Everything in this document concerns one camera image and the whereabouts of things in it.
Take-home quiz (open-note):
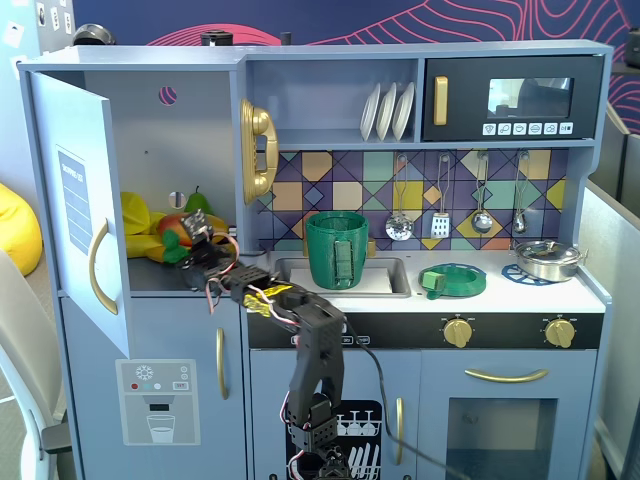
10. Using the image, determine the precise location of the grey toy sink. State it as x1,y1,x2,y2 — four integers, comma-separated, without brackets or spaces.
273,256,412,300

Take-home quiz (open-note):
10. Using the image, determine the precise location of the steel spoon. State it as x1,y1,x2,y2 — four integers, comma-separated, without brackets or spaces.
512,149,531,235

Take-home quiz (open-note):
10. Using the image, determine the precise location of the red orange toy mango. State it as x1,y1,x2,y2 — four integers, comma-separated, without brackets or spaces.
157,213,194,236

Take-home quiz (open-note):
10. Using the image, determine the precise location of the blue oven door with window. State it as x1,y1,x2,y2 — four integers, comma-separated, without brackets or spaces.
419,349,599,480

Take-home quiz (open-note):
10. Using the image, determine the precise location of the gold toy telephone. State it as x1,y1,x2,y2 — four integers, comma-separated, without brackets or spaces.
239,97,279,205

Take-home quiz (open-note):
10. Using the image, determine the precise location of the steel pot lid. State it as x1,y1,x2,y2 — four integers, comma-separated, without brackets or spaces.
514,239,582,261

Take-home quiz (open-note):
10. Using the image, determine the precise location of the gold straight door handle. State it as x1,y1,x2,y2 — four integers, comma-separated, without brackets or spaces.
215,327,230,400
394,397,405,466

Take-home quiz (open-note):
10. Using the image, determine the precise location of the steel slotted spatula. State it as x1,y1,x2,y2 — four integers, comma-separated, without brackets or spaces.
430,153,451,240

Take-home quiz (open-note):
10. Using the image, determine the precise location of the blue toy kitchen body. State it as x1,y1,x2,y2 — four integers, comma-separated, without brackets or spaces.
17,39,615,480

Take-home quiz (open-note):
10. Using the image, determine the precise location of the black cable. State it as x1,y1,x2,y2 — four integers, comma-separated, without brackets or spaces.
342,319,481,480

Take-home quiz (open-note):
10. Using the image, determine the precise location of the blue trivet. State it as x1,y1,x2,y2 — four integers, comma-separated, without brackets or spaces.
501,263,561,287

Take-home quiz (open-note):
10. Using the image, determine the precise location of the black round device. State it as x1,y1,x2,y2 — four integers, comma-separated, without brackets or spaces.
72,22,117,47

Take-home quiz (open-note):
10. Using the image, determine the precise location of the blue freezer door with dispenser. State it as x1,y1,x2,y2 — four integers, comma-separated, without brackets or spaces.
59,294,247,480

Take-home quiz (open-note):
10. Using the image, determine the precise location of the white office chair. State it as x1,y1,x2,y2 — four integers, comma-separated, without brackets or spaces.
0,247,71,480

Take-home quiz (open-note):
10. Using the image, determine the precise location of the black microwave door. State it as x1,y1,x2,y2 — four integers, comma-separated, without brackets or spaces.
422,55,606,142

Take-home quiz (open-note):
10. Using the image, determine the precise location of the gold stove knob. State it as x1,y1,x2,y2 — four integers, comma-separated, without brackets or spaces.
443,317,474,349
544,317,575,349

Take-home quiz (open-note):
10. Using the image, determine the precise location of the black camera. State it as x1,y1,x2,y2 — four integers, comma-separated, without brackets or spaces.
200,29,235,47

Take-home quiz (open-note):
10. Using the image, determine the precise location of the yellow bean bag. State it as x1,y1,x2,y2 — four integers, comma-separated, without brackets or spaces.
0,182,44,276

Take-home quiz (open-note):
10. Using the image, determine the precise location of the steel skimmer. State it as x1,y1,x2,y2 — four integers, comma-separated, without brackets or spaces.
384,153,416,241

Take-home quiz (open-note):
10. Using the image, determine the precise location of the green toy pear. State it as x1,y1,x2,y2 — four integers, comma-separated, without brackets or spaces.
183,185,214,216

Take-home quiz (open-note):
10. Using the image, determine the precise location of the blue dishwasher door with decal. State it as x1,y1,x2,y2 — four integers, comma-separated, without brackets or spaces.
249,349,421,480

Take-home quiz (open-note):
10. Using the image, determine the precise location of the grey office partition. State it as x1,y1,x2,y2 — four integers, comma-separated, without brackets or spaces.
582,99,640,476

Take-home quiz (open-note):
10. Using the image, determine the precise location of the green printed ring lid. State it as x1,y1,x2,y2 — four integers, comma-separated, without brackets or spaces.
418,262,487,301

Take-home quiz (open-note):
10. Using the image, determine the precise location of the gold oven handle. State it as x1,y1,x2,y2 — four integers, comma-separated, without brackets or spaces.
464,368,550,384

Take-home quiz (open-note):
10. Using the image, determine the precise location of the steel toy pot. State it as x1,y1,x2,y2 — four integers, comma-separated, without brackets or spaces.
509,244,587,283

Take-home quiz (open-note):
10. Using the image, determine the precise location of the green printed cup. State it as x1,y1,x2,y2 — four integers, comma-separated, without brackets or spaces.
305,210,370,290

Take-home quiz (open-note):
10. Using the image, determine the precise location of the white toy plate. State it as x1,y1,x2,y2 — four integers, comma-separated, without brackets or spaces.
391,82,416,142
375,82,399,142
360,82,383,142

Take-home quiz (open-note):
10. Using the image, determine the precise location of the blue cabinet door with list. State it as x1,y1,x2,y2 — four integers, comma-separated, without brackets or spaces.
27,69,132,360

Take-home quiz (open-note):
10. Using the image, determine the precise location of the gold curved door handle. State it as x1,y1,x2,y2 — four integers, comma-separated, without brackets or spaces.
88,218,120,316

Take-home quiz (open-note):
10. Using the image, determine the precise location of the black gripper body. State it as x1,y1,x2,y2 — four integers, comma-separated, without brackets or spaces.
180,209,242,290

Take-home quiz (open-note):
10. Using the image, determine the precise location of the yellow toy banana bunch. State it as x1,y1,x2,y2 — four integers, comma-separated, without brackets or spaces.
119,192,167,261

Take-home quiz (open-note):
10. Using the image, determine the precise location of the steel ladle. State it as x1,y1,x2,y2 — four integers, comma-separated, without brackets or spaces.
470,152,494,234

